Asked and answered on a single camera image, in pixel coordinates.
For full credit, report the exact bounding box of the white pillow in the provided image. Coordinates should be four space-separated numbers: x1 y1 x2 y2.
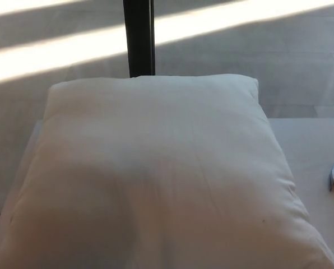
0 73 334 269

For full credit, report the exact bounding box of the black vertical post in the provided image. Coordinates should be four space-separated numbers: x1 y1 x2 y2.
123 0 157 78

